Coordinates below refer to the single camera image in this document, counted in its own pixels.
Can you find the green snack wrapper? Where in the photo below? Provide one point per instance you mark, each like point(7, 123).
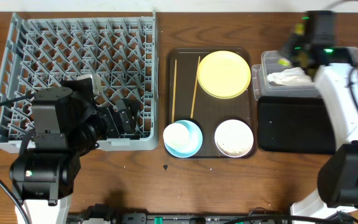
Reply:
point(286, 60)

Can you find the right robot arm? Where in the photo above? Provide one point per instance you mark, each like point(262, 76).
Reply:
point(337, 184)

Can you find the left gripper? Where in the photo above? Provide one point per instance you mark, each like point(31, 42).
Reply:
point(113, 119)

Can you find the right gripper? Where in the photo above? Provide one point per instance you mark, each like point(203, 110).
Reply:
point(294, 40)

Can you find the pale pink bowl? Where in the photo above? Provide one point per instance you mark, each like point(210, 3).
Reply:
point(234, 138)

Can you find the clear plastic bin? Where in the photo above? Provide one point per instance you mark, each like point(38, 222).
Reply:
point(269, 87)

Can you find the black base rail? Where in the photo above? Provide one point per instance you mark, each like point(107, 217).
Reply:
point(102, 213)

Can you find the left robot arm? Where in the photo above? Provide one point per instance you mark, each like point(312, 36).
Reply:
point(68, 125)

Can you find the white cup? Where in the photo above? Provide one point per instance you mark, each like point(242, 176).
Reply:
point(176, 136)

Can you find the grey plastic dish rack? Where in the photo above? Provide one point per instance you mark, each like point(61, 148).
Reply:
point(41, 53)

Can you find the yellow round plate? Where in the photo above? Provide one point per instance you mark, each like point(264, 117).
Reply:
point(223, 74)

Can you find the white napkin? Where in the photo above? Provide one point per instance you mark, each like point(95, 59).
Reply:
point(290, 77)

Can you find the black waste tray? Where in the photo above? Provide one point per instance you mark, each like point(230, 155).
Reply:
point(294, 125)

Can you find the wooden chopstick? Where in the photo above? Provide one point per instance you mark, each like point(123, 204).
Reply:
point(174, 91)
point(195, 90)

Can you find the dark brown serving tray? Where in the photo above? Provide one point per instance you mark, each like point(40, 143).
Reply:
point(209, 111)

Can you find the light blue bowl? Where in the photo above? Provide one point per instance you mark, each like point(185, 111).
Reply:
point(194, 145)

